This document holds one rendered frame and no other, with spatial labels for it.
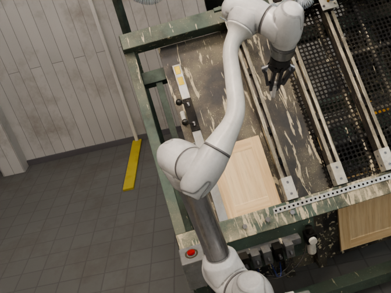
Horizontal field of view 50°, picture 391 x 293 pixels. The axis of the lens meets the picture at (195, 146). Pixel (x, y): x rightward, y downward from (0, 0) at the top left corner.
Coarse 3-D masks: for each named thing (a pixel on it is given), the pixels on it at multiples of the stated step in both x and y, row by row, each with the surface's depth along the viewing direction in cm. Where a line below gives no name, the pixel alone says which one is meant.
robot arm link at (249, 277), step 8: (248, 272) 164; (256, 272) 164; (232, 280) 169; (240, 280) 162; (248, 280) 161; (256, 280) 161; (264, 280) 161; (232, 288) 164; (240, 288) 160; (248, 288) 158; (256, 288) 158; (264, 288) 159; (272, 288) 164
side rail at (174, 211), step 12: (132, 60) 251; (132, 72) 249; (144, 96) 246; (144, 108) 245; (144, 120) 243; (156, 132) 242; (156, 144) 240; (156, 156) 239; (168, 180) 236; (168, 192) 235; (168, 204) 233; (180, 216) 232; (180, 228) 231
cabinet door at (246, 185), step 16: (240, 144) 243; (256, 144) 243; (240, 160) 241; (256, 160) 241; (224, 176) 239; (240, 176) 240; (256, 176) 239; (224, 192) 237; (240, 192) 238; (256, 192) 238; (272, 192) 237; (240, 208) 236; (256, 208) 236
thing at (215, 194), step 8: (176, 80) 249; (184, 80) 249; (184, 88) 248; (184, 96) 247; (200, 136) 242; (200, 144) 241; (216, 184) 236; (216, 192) 235; (216, 200) 235; (216, 208) 234; (224, 208) 234; (224, 216) 233
